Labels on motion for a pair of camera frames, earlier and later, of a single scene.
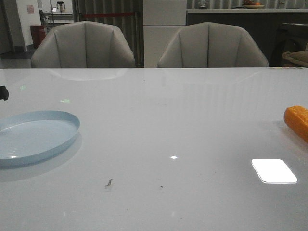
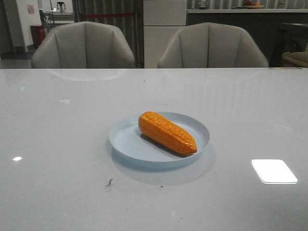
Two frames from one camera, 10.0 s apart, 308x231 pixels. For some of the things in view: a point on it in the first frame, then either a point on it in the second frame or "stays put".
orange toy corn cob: (296, 118) -> (161, 129)
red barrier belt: (94, 15) stays put
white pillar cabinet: (162, 19) stays put
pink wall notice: (30, 9) stays put
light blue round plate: (32, 135) -> (126, 137)
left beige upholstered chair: (83, 44) stays put
